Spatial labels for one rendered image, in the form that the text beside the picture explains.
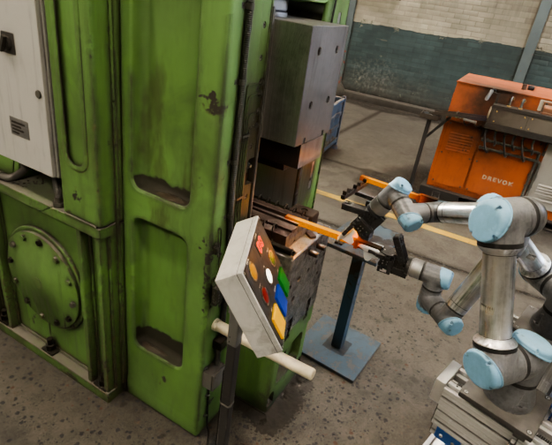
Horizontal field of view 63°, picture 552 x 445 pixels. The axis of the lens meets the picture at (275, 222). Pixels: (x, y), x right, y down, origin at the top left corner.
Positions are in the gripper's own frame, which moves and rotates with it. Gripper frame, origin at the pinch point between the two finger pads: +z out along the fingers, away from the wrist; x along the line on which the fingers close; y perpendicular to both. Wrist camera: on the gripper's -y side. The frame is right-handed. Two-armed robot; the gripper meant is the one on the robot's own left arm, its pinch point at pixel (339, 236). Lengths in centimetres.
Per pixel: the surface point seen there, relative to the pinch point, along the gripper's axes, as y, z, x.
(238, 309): -5, -7, -73
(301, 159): -30.5, -17.6, -9.8
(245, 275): -10, -16, -72
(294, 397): 44, 90, 2
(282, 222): -20.9, 13.1, -4.0
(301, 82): -46, -42, -17
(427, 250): 63, 81, 215
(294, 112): -41, -32, -17
